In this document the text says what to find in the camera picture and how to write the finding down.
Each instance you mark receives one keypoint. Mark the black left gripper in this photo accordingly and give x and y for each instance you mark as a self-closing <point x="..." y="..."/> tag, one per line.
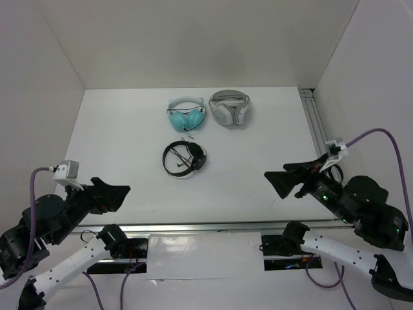
<point x="103" y="196"/>

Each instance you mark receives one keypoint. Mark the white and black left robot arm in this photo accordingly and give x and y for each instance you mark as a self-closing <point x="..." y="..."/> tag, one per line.
<point x="47" y="222"/>

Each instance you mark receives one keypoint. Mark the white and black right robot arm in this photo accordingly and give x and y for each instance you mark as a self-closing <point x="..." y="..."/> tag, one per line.
<point x="361" y="203"/>

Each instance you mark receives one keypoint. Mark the black on-ear headphones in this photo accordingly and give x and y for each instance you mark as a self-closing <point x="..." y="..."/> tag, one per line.
<point x="195" y="161"/>

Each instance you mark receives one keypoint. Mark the aluminium front rail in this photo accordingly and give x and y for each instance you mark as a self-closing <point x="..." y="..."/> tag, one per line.
<point x="176" y="228"/>

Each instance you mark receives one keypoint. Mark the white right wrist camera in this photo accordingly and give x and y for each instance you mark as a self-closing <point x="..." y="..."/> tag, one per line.
<point x="336" y="151"/>

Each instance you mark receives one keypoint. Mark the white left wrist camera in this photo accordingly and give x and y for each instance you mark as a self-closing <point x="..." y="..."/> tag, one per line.
<point x="65" y="174"/>

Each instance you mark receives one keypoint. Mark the teal cat-ear headphones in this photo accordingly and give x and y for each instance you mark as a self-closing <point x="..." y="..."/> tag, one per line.
<point x="186" y="119"/>

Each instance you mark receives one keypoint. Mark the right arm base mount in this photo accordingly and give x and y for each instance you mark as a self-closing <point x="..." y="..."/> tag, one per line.
<point x="278" y="256"/>

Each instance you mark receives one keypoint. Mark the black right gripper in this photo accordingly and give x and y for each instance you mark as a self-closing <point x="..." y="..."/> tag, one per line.
<point x="302" y="172"/>

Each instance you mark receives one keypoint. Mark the white grey gaming headset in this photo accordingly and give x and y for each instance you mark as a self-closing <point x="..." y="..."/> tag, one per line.
<point x="229" y="107"/>

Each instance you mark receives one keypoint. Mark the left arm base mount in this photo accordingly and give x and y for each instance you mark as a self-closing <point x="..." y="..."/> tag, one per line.
<point x="133" y="257"/>

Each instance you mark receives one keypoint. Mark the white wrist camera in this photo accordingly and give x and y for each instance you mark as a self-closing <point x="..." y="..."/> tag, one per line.
<point x="336" y="151"/>
<point x="65" y="174"/>

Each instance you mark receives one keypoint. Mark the aluminium side rail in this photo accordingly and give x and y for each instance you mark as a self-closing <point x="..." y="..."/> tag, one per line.
<point x="313" y="118"/>

